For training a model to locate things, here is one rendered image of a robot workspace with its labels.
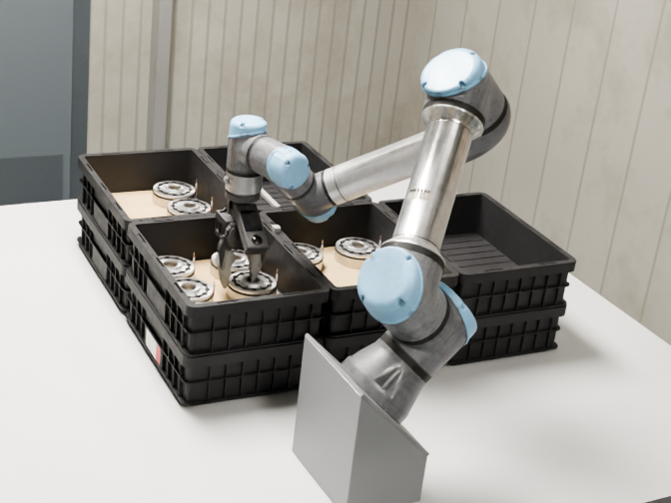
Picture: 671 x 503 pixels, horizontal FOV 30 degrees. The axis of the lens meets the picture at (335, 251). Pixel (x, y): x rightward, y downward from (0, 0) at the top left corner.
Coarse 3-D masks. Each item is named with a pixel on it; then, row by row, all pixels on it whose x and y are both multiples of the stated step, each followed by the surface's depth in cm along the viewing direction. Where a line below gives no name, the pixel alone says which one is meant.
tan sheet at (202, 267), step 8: (200, 264) 274; (208, 264) 274; (200, 272) 270; (208, 272) 271; (208, 280) 267; (216, 280) 268; (216, 288) 264; (224, 288) 265; (216, 296) 261; (224, 296) 261
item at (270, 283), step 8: (240, 272) 265; (248, 272) 266; (232, 280) 262; (240, 280) 262; (264, 280) 263; (272, 280) 264; (240, 288) 258; (248, 288) 259; (256, 288) 259; (264, 288) 260; (272, 288) 260
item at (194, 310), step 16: (144, 224) 266; (160, 224) 268; (144, 240) 259; (144, 256) 256; (160, 272) 248; (176, 288) 241; (192, 304) 235; (208, 304) 236; (224, 304) 237; (240, 304) 239; (256, 304) 240; (272, 304) 242; (288, 304) 244; (304, 304) 245
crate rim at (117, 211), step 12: (84, 156) 297; (96, 156) 299; (108, 156) 300; (120, 156) 301; (84, 168) 292; (96, 180) 285; (108, 192) 279; (108, 204) 277; (120, 216) 269; (168, 216) 271; (180, 216) 272; (192, 216) 273
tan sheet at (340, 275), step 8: (320, 248) 289; (328, 248) 289; (328, 256) 285; (328, 264) 281; (336, 264) 281; (328, 272) 277; (336, 272) 278; (344, 272) 278; (352, 272) 279; (336, 280) 274; (344, 280) 274; (352, 280) 275
